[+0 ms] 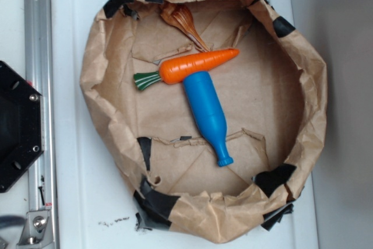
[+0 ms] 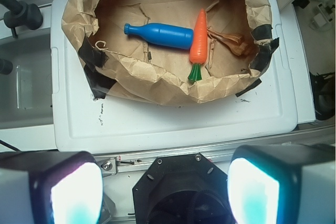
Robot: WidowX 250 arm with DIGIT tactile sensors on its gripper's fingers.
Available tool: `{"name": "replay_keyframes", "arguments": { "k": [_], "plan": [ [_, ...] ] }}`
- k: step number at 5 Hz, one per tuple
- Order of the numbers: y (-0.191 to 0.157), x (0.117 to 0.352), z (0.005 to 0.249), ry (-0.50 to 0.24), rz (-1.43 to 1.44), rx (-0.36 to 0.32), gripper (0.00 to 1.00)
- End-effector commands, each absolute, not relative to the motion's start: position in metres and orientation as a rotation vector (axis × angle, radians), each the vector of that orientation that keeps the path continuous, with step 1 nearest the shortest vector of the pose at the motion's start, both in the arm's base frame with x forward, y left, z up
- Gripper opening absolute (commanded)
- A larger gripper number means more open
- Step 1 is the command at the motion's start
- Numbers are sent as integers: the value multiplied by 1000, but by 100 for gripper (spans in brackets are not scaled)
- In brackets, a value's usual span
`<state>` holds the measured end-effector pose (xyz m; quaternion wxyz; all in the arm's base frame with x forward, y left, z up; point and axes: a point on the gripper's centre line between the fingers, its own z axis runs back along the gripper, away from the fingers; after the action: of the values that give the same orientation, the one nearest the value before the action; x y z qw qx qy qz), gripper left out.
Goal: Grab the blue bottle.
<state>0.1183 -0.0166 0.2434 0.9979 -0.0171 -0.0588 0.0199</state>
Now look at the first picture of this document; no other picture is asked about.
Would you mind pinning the brown paper bag basin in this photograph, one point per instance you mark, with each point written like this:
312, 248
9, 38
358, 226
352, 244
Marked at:
274, 95

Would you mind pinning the black screw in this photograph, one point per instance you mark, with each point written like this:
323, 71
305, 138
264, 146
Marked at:
40, 188

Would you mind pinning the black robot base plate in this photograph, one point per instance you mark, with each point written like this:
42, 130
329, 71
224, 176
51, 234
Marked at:
21, 130

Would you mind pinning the white plastic tray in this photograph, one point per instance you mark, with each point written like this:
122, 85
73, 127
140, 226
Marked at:
95, 208

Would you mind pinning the blue plastic bottle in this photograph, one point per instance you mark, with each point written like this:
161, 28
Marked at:
208, 113

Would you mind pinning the metal corner bracket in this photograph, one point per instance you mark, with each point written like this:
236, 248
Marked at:
37, 231

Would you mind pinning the orange toy carrot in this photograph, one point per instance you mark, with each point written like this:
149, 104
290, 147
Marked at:
175, 70

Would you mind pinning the aluminium extrusion rail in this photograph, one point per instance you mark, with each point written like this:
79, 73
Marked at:
38, 50

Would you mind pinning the brown toy onion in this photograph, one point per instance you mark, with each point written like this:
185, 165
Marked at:
180, 16

